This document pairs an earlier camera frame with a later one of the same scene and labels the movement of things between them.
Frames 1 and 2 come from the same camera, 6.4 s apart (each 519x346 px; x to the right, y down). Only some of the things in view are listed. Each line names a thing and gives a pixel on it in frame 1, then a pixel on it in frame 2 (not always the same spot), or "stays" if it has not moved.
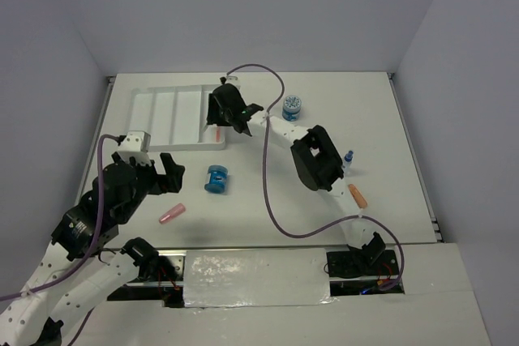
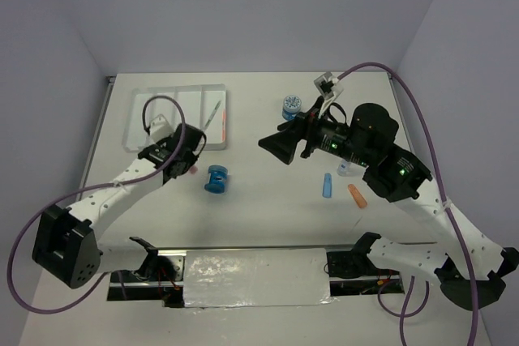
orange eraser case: (358, 197) stays
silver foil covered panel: (259, 277) stays
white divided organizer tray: (175, 117) stays
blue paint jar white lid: (291, 108) stays
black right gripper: (212, 117) -> (282, 143)
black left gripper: (173, 179) -> (193, 159)
